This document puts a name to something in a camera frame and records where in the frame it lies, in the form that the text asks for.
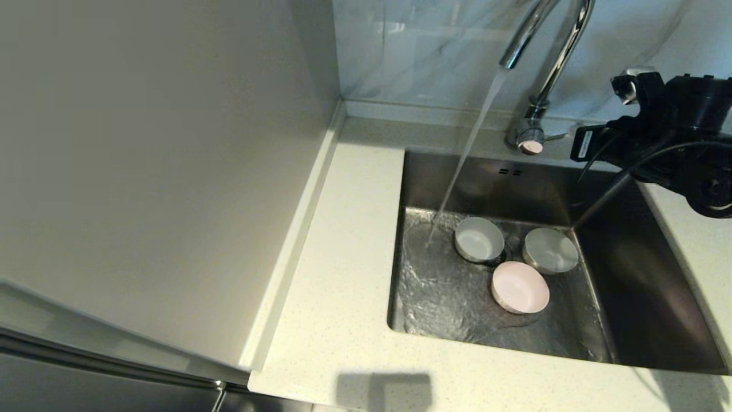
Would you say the white plastic bowl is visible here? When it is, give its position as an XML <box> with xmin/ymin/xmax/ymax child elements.
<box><xmin>522</xmin><ymin>227</ymin><xmax>579</xmax><ymax>275</ymax></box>

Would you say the pink plastic bowl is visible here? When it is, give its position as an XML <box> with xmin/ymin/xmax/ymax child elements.
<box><xmin>491</xmin><ymin>261</ymin><xmax>551</xmax><ymax>315</ymax></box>

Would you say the grey-blue plastic bowl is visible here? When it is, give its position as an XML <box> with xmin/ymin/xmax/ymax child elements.
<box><xmin>455</xmin><ymin>216</ymin><xmax>506</xmax><ymax>264</ymax></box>

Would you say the stainless steel sink basin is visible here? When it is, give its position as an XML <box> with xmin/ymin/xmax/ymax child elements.
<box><xmin>387</xmin><ymin>149</ymin><xmax>730</xmax><ymax>377</ymax></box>

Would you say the chrome gooseneck faucet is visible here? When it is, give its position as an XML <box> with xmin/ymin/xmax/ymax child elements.
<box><xmin>499</xmin><ymin>0</ymin><xmax>595</xmax><ymax>156</ymax></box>

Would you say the running water stream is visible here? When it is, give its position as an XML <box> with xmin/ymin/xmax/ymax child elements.
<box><xmin>424</xmin><ymin>66</ymin><xmax>511</xmax><ymax>248</ymax></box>

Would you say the tall grey cabinet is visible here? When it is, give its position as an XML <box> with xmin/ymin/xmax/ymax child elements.
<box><xmin>0</xmin><ymin>0</ymin><xmax>347</xmax><ymax>395</ymax></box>

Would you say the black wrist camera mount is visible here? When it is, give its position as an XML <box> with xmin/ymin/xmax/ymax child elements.
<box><xmin>611</xmin><ymin>69</ymin><xmax>665</xmax><ymax>106</ymax></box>

